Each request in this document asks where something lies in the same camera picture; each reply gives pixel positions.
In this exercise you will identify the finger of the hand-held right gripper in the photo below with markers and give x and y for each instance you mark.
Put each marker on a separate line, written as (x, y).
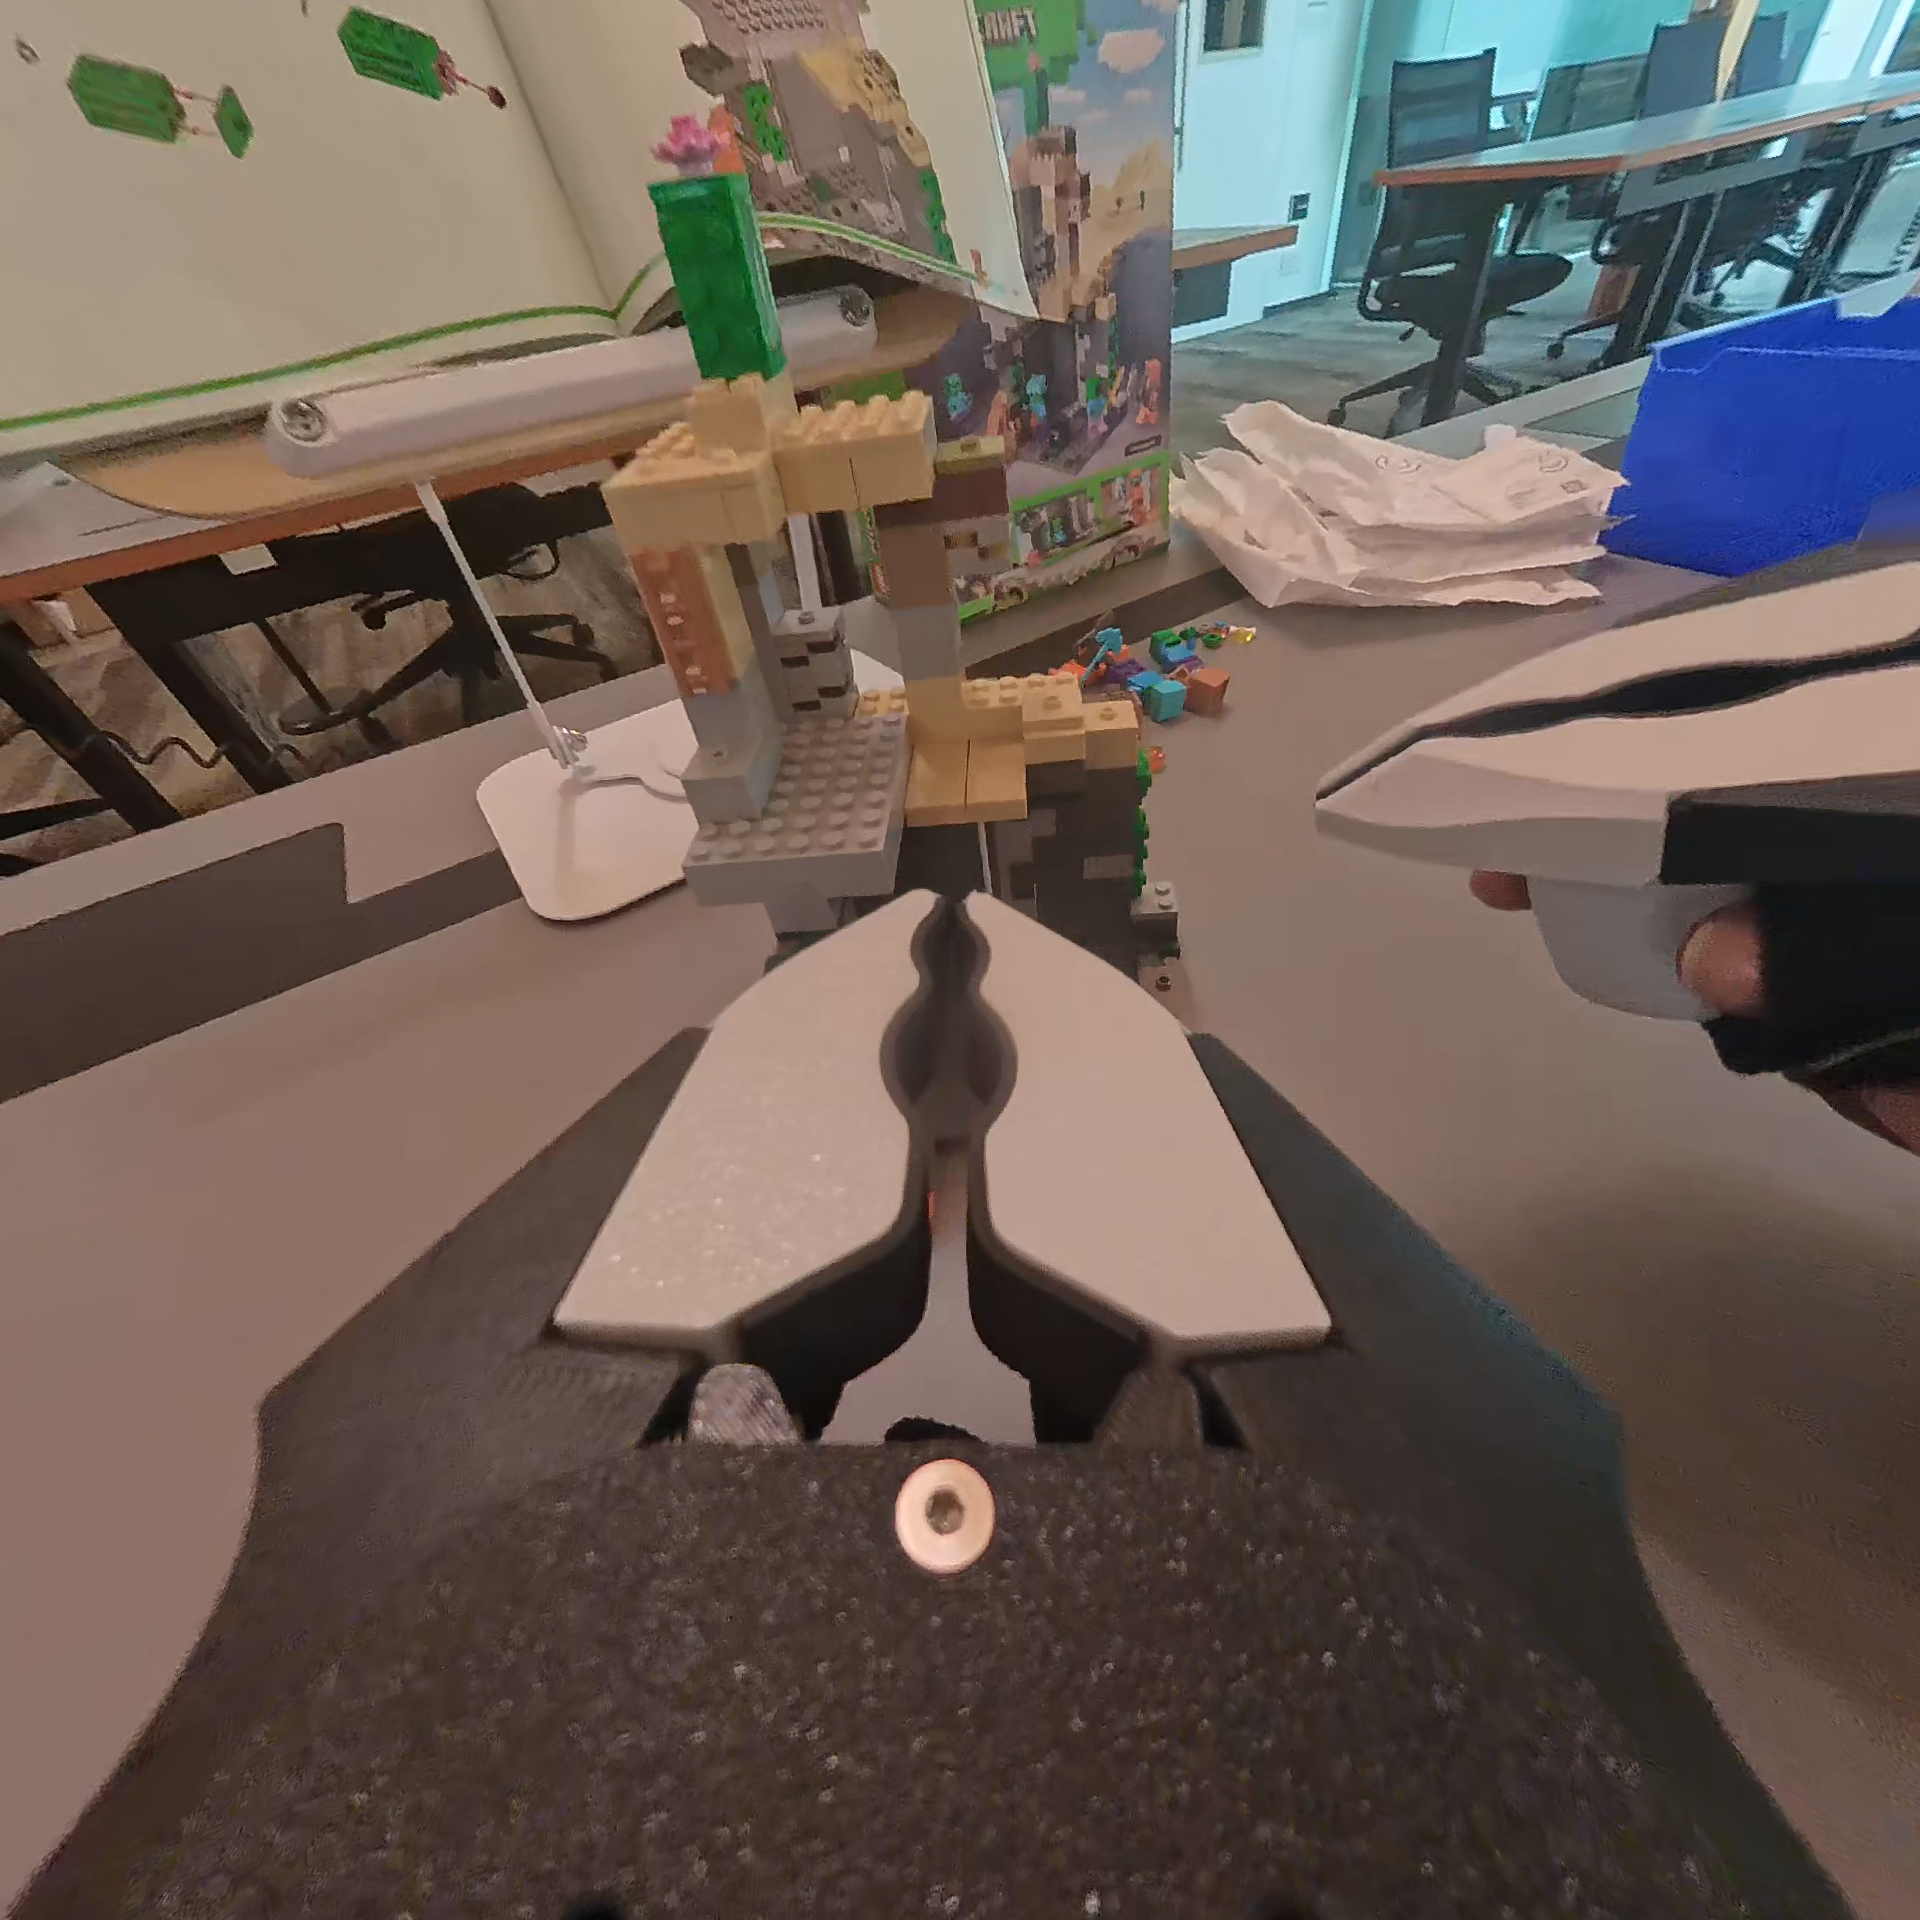
(1530, 809)
(1652, 675)

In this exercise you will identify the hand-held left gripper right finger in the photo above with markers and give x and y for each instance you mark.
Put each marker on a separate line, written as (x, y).
(1141, 1172)

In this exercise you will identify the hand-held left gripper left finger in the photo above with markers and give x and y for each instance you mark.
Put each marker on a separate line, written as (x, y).
(750, 1172)

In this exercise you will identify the toy brick tower model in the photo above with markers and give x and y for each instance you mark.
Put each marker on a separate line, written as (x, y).
(820, 780)

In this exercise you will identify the brick instruction booklet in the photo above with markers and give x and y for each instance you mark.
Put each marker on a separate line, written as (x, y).
(301, 224)

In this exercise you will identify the grey desk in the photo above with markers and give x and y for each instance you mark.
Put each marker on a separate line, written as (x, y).
(1424, 1230)

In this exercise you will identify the brown edged office desk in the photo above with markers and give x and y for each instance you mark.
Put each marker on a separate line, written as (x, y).
(91, 541)
(1230, 247)

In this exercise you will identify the person's right hand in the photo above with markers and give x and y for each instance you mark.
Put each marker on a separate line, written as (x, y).
(1717, 961)

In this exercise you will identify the blue storage bin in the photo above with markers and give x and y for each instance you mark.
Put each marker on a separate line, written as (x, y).
(1771, 435)

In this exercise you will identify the pile of white paper bags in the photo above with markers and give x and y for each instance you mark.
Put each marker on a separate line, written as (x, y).
(1411, 518)

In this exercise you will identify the pile of small loose bricks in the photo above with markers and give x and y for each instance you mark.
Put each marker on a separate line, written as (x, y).
(1186, 683)

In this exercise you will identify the white book stand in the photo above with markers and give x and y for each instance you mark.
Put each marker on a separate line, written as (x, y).
(586, 839)

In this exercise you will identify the black office chair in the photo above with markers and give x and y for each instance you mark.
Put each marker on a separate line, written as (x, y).
(436, 616)
(1447, 284)
(1680, 91)

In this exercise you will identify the long brown edged table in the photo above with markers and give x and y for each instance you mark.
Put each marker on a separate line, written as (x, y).
(1652, 143)

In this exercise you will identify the toy brick set box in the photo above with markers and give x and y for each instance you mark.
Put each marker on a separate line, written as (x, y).
(1079, 300)

